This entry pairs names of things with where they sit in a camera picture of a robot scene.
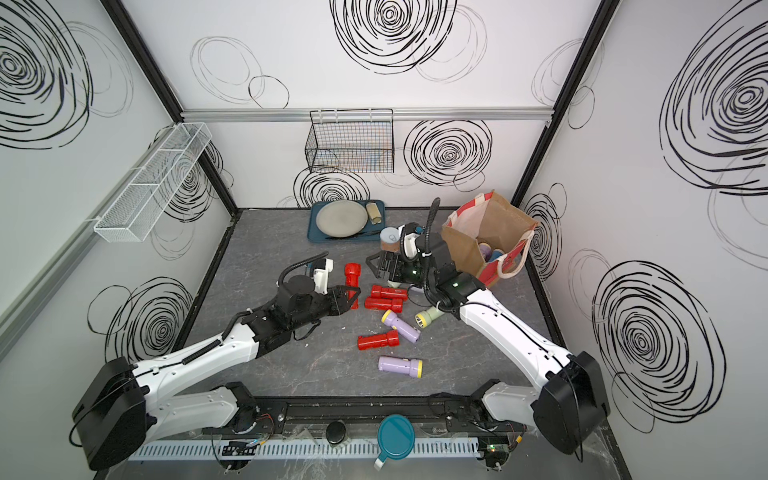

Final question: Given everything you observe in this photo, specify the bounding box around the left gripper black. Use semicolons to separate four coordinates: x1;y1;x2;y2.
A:
290;285;361;333

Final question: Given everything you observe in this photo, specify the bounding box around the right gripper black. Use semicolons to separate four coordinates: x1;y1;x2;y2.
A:
365;252;436;291

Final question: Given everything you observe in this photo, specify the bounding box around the red flashlight diagonal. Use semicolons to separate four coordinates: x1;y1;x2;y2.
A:
344;263;361;310

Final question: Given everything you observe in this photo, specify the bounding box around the red flashlight top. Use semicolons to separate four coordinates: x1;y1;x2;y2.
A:
371;285;409;301

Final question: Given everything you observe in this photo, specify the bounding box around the red flashlight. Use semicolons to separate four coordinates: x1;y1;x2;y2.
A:
357;330;400;351
364;297;403;313
371;285;409;301

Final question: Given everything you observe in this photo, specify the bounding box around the purple flashlight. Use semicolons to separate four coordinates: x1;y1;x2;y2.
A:
478;243;493;260
381;310;420;344
378;356;423;379

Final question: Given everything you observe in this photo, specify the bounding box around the brown jute tote bag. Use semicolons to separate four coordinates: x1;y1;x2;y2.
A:
441;191;539;287

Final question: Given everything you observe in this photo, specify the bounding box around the blue flashlight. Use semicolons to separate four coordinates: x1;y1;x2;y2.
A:
488;249;504;263

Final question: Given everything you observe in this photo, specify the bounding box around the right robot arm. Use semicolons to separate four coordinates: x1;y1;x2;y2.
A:
366;223;610;454

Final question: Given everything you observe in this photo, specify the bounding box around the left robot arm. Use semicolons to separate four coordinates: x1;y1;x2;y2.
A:
72;275;360;472

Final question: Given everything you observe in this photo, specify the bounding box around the small orange can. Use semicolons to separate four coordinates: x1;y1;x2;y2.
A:
380;227;400;253

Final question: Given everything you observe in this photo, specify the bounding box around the dark teal tray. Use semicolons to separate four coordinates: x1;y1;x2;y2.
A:
307;200;386;243

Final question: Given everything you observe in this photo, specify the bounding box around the light green flashlight lower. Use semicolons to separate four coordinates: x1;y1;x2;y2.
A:
414;307;444;329

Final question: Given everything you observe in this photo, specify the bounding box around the red flashlight bottom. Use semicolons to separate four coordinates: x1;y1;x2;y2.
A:
357;330;400;351

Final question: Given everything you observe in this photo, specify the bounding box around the grey round plate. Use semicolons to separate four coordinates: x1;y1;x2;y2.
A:
316;200;368;238

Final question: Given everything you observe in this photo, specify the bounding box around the purple flashlight bottom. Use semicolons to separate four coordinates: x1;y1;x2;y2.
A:
378;356;423;379

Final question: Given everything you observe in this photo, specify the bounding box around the black round knob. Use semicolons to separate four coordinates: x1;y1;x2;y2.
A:
325;420;347;446

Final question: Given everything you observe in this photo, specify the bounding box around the teal round lid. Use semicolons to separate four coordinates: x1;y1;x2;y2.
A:
374;414;416;471

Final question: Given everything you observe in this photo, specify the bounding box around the black wire wall basket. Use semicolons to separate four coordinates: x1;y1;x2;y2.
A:
304;108;395;173

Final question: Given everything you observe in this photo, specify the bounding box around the white slotted cable duct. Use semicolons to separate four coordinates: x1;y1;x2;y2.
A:
129;437;480;461

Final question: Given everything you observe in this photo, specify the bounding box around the white wire wall shelf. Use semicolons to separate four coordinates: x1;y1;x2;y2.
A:
93;123;212;243

